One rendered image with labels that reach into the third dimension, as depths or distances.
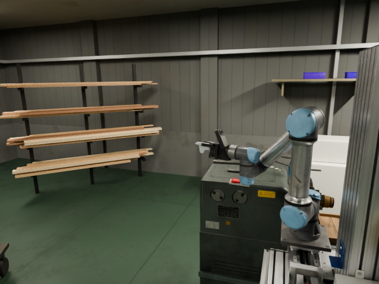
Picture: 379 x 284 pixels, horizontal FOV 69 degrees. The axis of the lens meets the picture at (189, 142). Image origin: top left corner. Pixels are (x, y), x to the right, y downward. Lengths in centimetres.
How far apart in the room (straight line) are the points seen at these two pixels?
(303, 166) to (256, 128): 388
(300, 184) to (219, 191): 76
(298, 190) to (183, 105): 428
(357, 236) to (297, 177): 31
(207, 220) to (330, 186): 248
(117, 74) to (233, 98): 245
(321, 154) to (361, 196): 304
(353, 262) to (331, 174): 295
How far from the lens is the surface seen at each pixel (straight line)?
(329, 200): 217
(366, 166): 108
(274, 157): 146
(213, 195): 194
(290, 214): 133
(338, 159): 418
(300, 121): 121
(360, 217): 114
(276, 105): 504
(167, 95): 548
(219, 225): 202
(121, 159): 520
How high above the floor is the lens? 194
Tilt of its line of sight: 13 degrees down
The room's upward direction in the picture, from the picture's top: 1 degrees counter-clockwise
